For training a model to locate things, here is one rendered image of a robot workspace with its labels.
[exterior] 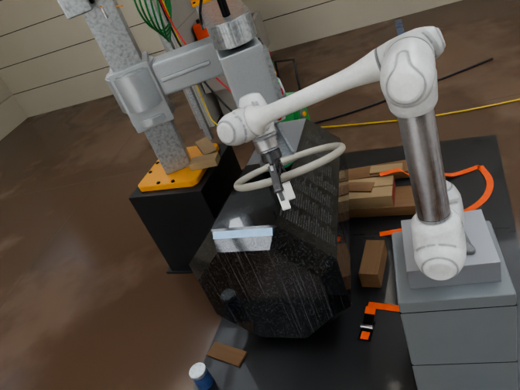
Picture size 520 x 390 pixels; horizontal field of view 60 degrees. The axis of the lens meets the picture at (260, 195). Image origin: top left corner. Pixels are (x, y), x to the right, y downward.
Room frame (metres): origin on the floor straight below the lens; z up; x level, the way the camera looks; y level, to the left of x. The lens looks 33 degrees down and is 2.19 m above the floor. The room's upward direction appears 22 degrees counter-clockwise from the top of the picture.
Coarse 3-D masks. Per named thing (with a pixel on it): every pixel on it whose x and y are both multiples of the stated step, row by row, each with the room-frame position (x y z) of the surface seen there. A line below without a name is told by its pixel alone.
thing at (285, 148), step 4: (276, 124) 2.19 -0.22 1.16; (280, 128) 2.12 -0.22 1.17; (280, 132) 2.09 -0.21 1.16; (280, 136) 2.12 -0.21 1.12; (284, 136) 2.01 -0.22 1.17; (280, 140) 2.08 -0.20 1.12; (284, 140) 2.01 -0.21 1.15; (280, 144) 2.04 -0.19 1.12; (284, 144) 2.02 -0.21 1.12; (288, 144) 1.92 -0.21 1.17; (280, 148) 2.00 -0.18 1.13; (284, 148) 1.98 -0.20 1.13; (288, 148) 1.94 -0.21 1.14; (284, 152) 1.93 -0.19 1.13; (288, 152) 1.92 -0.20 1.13; (292, 152) 1.83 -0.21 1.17; (284, 156) 1.90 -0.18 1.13; (284, 164) 1.83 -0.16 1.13
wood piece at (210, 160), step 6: (198, 156) 2.88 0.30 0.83; (204, 156) 2.84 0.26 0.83; (210, 156) 2.81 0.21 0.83; (216, 156) 2.78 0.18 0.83; (192, 162) 2.83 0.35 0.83; (198, 162) 2.79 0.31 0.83; (204, 162) 2.77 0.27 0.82; (210, 162) 2.75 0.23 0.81; (216, 162) 2.74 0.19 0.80; (192, 168) 2.81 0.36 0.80; (198, 168) 2.79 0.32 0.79; (204, 168) 2.77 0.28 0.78
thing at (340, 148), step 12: (336, 144) 1.65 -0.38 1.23; (288, 156) 1.83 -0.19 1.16; (300, 156) 1.81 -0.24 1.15; (324, 156) 1.44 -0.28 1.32; (336, 156) 1.46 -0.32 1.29; (264, 168) 1.81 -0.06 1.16; (300, 168) 1.41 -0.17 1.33; (312, 168) 1.41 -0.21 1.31; (240, 180) 1.68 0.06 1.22; (264, 180) 1.44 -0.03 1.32
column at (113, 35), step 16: (96, 0) 2.89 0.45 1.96; (112, 0) 2.90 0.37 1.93; (96, 16) 2.89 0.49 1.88; (112, 16) 2.89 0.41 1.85; (96, 32) 2.89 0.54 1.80; (112, 32) 2.89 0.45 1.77; (128, 32) 2.93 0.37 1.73; (112, 48) 2.89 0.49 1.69; (128, 48) 2.89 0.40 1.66; (112, 64) 2.89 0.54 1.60; (128, 64) 2.89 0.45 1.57; (160, 128) 2.89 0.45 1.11; (176, 128) 3.04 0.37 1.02; (160, 144) 2.89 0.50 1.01; (176, 144) 2.89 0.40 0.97; (160, 160) 2.89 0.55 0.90; (176, 160) 2.89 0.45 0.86
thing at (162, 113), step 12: (144, 60) 2.88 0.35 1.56; (120, 72) 2.86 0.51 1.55; (156, 84) 2.86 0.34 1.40; (120, 96) 2.86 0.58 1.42; (156, 108) 2.86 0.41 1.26; (168, 108) 2.86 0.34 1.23; (132, 120) 2.86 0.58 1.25; (144, 120) 2.85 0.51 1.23; (156, 120) 2.84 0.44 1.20; (168, 120) 2.86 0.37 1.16
